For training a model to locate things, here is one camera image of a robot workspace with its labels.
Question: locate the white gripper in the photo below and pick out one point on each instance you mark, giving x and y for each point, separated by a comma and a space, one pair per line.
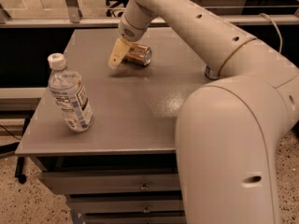
132, 32

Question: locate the orange soda can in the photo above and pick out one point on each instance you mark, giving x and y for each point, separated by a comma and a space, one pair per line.
138, 54

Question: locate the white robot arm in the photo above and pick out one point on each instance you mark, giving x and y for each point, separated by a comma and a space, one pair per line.
227, 131

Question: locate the silver blue slim can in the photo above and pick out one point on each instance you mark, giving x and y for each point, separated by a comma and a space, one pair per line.
212, 74

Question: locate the grey metal railing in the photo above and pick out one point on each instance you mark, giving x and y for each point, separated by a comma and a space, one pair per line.
96, 13

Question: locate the clear plastic water bottle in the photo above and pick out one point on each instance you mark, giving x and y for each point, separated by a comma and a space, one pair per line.
69, 93

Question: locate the grey drawer cabinet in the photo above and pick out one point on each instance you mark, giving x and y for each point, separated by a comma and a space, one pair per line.
122, 170

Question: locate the black stand leg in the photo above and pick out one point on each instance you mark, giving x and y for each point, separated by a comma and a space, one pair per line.
21, 160

